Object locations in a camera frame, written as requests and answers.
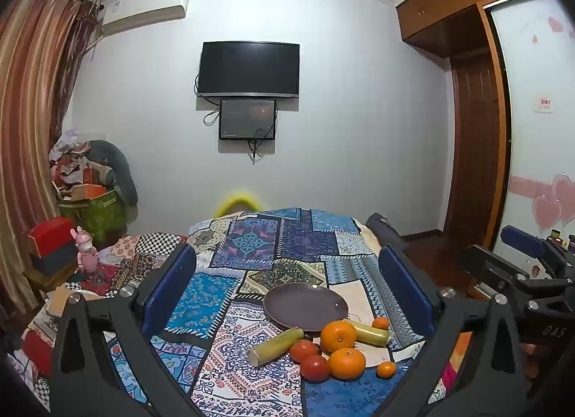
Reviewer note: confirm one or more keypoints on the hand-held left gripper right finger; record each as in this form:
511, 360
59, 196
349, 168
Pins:
404, 291

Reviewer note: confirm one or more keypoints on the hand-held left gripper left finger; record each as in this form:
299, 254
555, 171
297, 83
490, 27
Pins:
170, 284

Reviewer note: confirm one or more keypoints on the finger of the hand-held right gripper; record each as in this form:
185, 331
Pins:
521, 239
489, 269

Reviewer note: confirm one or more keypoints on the small mandarin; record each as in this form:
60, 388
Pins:
386, 369
381, 323

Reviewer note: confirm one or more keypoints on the green sugarcane piece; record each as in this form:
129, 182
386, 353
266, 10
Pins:
274, 346
373, 336

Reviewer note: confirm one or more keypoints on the large orange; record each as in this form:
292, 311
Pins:
338, 336
347, 364

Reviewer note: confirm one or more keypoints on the dark purple round plate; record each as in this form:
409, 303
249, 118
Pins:
301, 304

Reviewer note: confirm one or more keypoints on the red tomato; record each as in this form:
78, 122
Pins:
303, 349
313, 368

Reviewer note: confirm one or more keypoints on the pink heart sticker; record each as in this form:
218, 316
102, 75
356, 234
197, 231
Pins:
546, 212

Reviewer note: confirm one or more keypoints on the yellow orange fleece blanket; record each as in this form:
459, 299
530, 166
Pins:
370, 237

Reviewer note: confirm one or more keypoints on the dark cloth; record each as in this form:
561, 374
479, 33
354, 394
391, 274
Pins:
382, 228

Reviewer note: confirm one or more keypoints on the pink rabbit toy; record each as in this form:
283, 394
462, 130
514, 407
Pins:
85, 251

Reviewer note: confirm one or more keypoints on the blue patchwork printed cloth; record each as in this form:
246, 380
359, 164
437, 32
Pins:
256, 246

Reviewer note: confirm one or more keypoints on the green patterned box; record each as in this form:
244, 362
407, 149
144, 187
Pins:
96, 219

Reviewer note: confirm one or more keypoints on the dark wooden door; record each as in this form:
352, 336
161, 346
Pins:
471, 152

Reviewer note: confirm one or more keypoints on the yellow plastic item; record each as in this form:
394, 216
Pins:
231, 201

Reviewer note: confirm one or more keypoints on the brown cardboard piece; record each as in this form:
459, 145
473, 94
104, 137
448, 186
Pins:
60, 302

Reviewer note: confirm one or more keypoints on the dark grey box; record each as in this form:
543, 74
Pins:
51, 262

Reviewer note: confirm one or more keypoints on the grey plush toy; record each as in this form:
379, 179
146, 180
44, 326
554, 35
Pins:
121, 170

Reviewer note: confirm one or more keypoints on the red box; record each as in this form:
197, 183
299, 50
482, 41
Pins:
51, 235

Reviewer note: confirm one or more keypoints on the pile of clutter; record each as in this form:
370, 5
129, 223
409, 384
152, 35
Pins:
72, 161

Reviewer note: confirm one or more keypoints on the small black monitor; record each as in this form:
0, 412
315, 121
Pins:
247, 118

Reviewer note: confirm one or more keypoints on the striped brown curtain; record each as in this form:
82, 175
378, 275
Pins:
31, 107

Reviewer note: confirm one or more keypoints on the wooden wardrobe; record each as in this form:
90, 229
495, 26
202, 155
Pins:
449, 4

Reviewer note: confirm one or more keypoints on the white air conditioner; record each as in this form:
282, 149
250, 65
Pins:
143, 8

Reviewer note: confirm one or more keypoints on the black wall television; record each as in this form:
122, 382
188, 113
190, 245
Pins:
249, 67

